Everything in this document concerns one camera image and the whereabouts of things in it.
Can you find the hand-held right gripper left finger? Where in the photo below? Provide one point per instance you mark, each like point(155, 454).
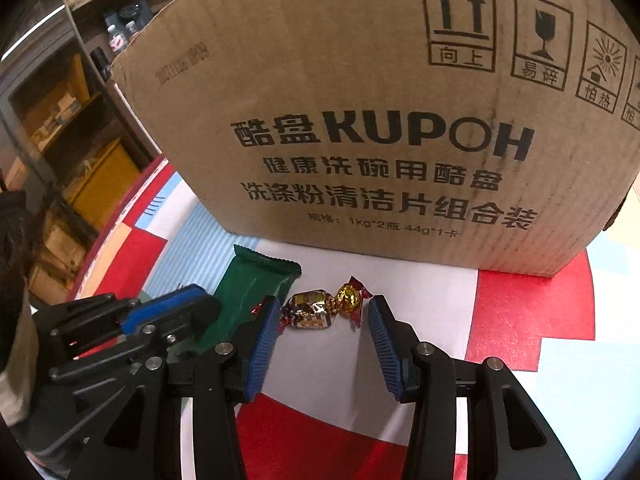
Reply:
point(262, 345)

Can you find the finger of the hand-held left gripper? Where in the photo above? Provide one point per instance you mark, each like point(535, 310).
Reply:
point(192, 320)
point(160, 305)

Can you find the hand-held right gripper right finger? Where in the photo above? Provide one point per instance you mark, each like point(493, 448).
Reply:
point(387, 355)

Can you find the brown gold candy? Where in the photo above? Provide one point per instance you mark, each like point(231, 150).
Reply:
point(307, 310)

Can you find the green snack bar packet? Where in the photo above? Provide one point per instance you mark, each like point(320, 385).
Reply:
point(255, 285)

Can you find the gold foil candy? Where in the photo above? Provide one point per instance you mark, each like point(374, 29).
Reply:
point(347, 297)

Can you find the brown cardboard box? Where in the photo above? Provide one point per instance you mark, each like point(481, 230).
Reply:
point(350, 60)

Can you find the yellow box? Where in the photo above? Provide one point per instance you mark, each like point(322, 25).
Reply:
point(100, 185)

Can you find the colourful patchwork tablecloth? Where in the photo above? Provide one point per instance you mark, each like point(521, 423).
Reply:
point(525, 310)

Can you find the wooden shelf unit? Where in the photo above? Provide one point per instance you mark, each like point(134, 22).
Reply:
point(45, 110)

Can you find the glass jar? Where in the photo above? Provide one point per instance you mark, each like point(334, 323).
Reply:
point(117, 35)

